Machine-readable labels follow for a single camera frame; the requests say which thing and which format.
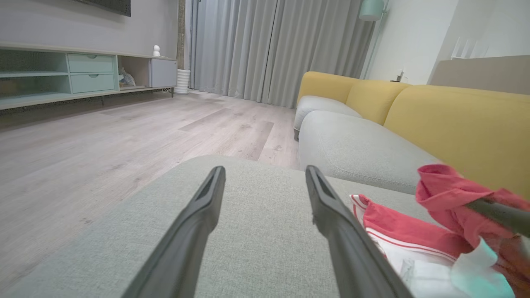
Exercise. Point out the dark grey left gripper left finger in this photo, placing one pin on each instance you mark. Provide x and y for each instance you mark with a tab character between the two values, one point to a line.
178	256

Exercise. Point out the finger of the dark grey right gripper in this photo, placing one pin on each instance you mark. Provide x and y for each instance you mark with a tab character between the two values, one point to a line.
505	217

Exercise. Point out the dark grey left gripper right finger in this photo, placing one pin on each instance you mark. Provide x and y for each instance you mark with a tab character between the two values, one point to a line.
356	260

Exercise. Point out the red jersey with white sleeves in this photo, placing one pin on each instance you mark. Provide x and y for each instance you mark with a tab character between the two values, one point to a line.
397	223

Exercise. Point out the grey fabric sofa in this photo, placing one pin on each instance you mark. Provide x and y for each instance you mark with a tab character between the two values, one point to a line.
256	231

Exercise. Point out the grey and yellow sofa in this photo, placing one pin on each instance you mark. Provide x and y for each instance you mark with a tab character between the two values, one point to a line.
455	124

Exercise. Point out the beige flat panel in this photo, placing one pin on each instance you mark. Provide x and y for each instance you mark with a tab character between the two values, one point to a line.
488	74

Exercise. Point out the white ribbed vase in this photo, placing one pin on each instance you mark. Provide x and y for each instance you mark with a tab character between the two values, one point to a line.
182	82

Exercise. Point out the small dark gadget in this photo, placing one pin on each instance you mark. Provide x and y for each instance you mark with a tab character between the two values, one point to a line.
399	76

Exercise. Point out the grey soft toy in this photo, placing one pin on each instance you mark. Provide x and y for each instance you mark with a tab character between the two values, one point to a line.
126	78

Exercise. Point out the grey mint TV cabinet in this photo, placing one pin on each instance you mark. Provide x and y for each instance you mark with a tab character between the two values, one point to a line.
91	72

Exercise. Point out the small white figurine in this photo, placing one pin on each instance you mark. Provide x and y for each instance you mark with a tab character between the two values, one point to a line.
156	50

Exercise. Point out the grey pleated curtain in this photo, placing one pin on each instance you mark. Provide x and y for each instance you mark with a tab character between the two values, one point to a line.
269	49

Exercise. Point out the mint shade floor lamp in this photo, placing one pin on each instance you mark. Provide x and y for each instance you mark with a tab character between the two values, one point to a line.
371	9

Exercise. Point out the black wall television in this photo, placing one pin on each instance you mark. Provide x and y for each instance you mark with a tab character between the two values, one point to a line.
112	5

